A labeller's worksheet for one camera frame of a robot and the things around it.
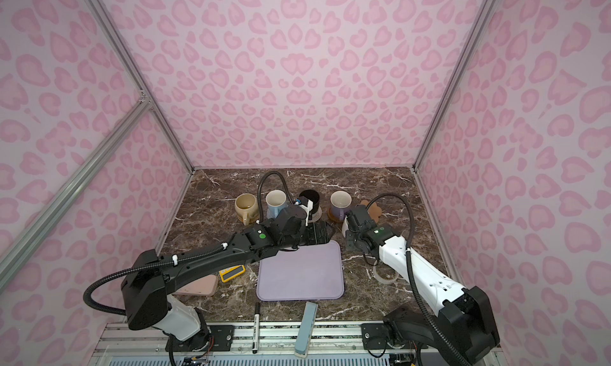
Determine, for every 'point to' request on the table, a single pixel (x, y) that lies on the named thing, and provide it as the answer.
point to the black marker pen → (256, 328)
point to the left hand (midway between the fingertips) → (330, 229)
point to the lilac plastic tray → (313, 271)
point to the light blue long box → (301, 345)
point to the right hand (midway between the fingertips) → (354, 239)
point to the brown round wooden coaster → (334, 215)
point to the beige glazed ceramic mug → (246, 205)
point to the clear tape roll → (382, 280)
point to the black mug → (312, 196)
